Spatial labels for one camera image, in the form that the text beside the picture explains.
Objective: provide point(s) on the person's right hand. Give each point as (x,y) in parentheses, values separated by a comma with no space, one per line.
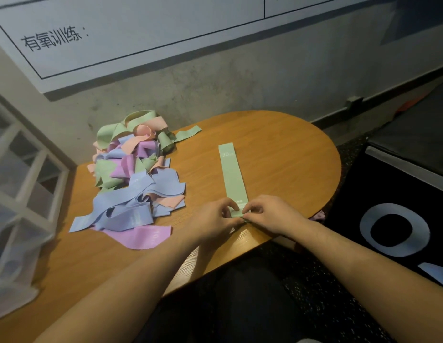
(275,214)

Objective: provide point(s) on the person's left hand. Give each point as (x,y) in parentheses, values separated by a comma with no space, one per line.
(209,225)

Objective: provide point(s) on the person's right thumb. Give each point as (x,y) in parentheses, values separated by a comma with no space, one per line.
(255,218)

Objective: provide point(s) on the person's left thumb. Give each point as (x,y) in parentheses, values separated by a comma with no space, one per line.
(231,215)

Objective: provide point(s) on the green resistance band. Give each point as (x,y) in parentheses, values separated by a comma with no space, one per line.
(233,178)

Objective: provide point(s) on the person's right forearm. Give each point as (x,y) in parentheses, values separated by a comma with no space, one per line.
(379,278)

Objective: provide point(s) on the person's left forearm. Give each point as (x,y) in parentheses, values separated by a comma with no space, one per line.
(114,292)

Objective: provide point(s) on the wooden oval table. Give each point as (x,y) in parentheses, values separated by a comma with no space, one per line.
(193,196)

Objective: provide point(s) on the pink cloth scrap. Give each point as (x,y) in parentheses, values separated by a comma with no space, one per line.
(318,215)

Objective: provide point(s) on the person's dark trousers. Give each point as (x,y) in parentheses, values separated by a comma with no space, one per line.
(250,303)

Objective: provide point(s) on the pile of pastel resistance bands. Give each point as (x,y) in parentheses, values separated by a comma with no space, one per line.
(134,178)

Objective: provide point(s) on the black plyo box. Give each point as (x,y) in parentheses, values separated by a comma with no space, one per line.
(404,182)

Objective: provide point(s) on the white clear drawer unit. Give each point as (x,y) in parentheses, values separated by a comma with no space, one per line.
(19,207)

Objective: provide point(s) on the white wall board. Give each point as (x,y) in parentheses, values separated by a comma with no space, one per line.
(142,32)

